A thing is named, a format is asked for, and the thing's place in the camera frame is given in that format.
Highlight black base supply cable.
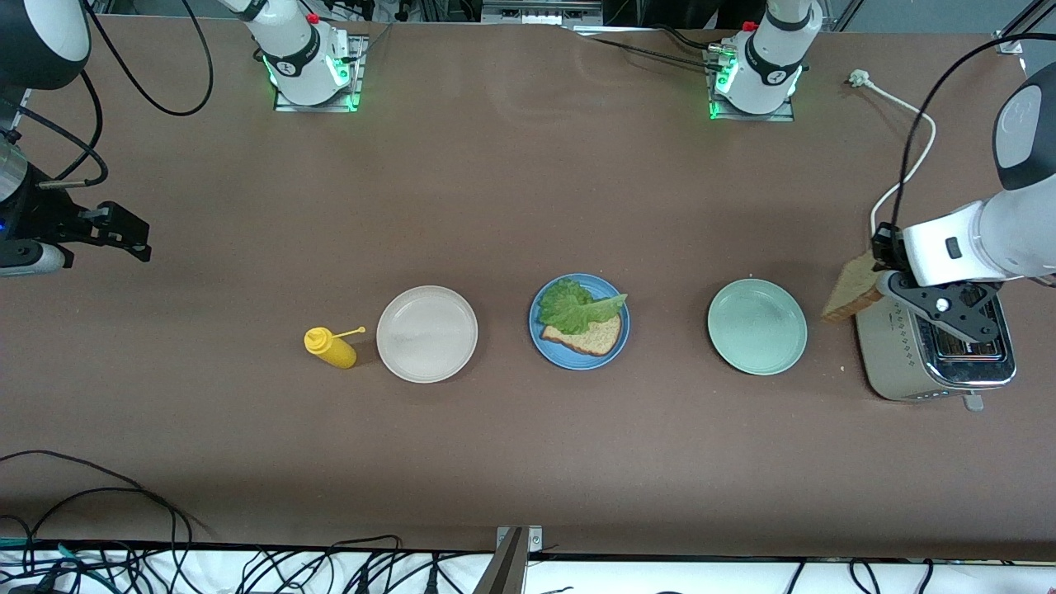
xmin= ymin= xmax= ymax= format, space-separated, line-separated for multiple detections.
xmin=573 ymin=25 xmax=727 ymax=75

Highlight person in dark clothes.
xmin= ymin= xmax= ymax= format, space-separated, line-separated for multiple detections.
xmin=602 ymin=0 xmax=768 ymax=30

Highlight blue plate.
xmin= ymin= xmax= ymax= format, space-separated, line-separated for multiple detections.
xmin=528 ymin=273 xmax=630 ymax=370

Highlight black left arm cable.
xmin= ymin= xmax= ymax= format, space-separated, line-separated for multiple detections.
xmin=894 ymin=33 xmax=1056 ymax=233

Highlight green lettuce leaf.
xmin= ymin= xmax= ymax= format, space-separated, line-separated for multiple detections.
xmin=538 ymin=278 xmax=629 ymax=335

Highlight beige chrome toaster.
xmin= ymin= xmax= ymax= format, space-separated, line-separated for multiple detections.
xmin=853 ymin=285 xmax=1017 ymax=412

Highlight pale green plate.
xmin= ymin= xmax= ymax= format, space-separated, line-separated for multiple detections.
xmin=707 ymin=278 xmax=809 ymax=376

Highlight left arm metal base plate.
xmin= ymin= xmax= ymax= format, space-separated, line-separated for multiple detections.
xmin=708 ymin=45 xmax=797 ymax=123

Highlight white toaster power cord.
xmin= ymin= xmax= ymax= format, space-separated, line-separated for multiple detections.
xmin=849 ymin=69 xmax=939 ymax=240

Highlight aluminium frame corner profile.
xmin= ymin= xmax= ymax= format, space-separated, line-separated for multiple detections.
xmin=994 ymin=0 xmax=1056 ymax=57

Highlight long black loose cable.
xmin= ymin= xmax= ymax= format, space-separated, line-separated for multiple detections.
xmin=0 ymin=450 xmax=211 ymax=541

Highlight grey metal box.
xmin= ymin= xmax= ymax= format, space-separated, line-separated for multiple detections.
xmin=481 ymin=0 xmax=603 ymax=26

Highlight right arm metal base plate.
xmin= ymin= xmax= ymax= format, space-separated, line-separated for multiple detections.
xmin=274 ymin=35 xmax=365 ymax=113

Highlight beige plate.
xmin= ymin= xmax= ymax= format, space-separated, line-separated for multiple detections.
xmin=376 ymin=285 xmax=479 ymax=384

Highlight yellow mustard squeeze bottle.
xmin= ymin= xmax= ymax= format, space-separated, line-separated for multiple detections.
xmin=304 ymin=327 xmax=366 ymax=370

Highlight tangled black floor cables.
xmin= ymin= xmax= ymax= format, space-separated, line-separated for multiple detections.
xmin=0 ymin=535 xmax=496 ymax=594

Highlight looped black loose cable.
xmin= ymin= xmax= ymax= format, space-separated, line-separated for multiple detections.
xmin=0 ymin=487 xmax=195 ymax=594

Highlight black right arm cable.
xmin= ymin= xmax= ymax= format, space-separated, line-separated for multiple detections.
xmin=0 ymin=0 xmax=215 ymax=192

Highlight brown bread slice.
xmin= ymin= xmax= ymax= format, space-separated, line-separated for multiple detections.
xmin=822 ymin=251 xmax=885 ymax=324
xmin=540 ymin=312 xmax=623 ymax=357

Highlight aluminium table edge bracket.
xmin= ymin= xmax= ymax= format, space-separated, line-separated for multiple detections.
xmin=473 ymin=525 xmax=545 ymax=594

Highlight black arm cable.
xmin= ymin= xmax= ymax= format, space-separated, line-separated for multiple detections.
xmin=0 ymin=0 xmax=215 ymax=192
xmin=894 ymin=33 xmax=1056 ymax=233

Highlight black left camera bracket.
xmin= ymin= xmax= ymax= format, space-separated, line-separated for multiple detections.
xmin=889 ymin=276 xmax=1003 ymax=344

